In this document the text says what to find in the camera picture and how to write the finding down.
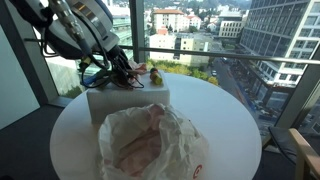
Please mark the round white table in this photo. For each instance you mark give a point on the round white table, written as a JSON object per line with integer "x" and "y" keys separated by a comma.
{"x": 235, "y": 146}

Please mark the pink cloth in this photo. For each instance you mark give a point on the pink cloth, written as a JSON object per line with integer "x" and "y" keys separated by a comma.
{"x": 137, "y": 68}

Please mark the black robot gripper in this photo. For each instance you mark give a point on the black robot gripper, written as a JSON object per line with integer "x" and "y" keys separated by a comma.
{"x": 120, "y": 65}

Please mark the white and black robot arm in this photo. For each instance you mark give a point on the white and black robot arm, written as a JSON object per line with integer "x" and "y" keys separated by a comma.
{"x": 79, "y": 29}

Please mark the white plastic shopping bag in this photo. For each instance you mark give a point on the white plastic shopping bag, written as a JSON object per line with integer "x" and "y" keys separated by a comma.
{"x": 154, "y": 142}

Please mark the white plastic basket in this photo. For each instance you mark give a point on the white plastic basket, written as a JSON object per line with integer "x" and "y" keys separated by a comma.
{"x": 110, "y": 99}

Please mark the blue sponge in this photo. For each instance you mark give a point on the blue sponge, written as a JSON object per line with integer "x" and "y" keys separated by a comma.
{"x": 90, "y": 80}

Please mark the metal window railing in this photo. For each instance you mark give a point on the metal window railing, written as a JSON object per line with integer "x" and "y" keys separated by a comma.
{"x": 234, "y": 55}

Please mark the wooden chair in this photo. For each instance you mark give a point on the wooden chair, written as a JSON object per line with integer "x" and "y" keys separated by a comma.
{"x": 297, "y": 150}

